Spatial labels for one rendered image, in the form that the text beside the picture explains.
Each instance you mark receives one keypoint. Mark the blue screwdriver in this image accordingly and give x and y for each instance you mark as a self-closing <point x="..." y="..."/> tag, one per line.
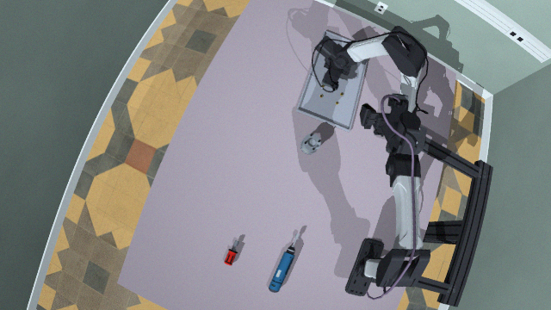
<point x="283" y="267"/>

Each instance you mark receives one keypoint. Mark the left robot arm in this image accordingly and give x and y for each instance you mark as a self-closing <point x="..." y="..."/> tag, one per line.
<point x="408" y="236"/>

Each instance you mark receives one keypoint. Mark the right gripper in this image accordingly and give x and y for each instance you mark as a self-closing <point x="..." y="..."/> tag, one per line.
<point x="328" y="62"/>

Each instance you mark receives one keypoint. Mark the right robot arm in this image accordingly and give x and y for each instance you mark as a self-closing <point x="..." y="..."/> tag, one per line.
<point x="408" y="59"/>

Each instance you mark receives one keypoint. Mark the red-handled screwdriver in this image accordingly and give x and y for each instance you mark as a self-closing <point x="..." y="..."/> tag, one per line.
<point x="231" y="254"/>

